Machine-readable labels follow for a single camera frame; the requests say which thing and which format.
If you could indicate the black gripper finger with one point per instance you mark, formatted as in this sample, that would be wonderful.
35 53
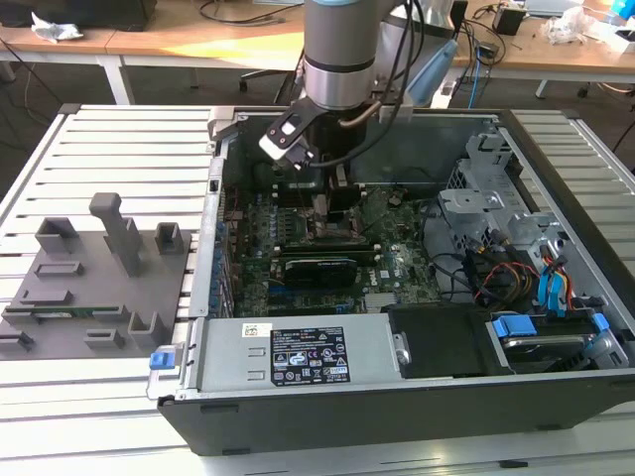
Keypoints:
321 208
342 177

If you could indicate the CPU socket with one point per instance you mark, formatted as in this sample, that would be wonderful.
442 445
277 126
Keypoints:
337 230

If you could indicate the thin metal locking lever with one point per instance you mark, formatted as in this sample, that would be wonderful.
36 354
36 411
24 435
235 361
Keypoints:
301 196

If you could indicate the round coin battery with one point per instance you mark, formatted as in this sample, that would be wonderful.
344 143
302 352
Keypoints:
394 200

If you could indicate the black graphics card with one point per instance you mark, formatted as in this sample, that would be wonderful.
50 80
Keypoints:
317 273

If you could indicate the green motherboard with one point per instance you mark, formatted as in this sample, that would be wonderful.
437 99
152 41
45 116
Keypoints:
407 268

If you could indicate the black office chair base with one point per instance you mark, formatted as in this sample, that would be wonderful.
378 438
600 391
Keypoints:
263 74

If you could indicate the silver chipset heatsink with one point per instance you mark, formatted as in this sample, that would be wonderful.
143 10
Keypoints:
381 302

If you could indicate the white power adapter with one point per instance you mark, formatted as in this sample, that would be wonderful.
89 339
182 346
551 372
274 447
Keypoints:
443 91

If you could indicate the grey case corner hinge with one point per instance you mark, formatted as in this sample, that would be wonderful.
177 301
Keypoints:
220 124

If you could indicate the silver drive cage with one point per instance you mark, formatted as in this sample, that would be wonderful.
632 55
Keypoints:
469 201

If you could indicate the small grey adapter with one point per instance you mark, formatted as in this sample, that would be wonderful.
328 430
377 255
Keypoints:
488 49

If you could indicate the wooden office desk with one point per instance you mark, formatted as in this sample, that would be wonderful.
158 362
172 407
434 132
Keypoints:
198 44
74 44
546 57

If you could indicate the silver power supply unit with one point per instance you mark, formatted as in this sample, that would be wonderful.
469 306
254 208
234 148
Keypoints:
228 357

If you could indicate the small black box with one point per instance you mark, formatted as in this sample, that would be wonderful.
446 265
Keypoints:
508 22

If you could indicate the black open PC case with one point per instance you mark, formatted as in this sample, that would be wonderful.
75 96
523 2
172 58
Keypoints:
347 421

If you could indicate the blue case latch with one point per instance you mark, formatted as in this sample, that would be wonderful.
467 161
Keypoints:
161 360

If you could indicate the hard disk in blue carrier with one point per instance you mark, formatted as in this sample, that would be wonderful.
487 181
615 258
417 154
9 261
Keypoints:
516 328

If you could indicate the grey parts rack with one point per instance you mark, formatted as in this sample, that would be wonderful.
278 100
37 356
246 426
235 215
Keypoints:
104 297

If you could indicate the silver laptop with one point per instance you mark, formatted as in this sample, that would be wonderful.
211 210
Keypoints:
550 5

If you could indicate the clear plastic wrap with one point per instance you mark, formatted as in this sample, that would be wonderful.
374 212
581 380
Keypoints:
565 27

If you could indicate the green RAM stick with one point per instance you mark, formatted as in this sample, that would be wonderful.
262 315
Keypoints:
84 312

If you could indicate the white flat box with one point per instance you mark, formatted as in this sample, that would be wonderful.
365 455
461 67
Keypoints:
612 38

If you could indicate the crumpled white paper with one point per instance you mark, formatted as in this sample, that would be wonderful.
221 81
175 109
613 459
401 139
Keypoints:
54 30

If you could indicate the blue box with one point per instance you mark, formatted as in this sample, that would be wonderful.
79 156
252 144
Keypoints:
620 7

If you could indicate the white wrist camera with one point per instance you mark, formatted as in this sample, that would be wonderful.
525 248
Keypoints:
285 131

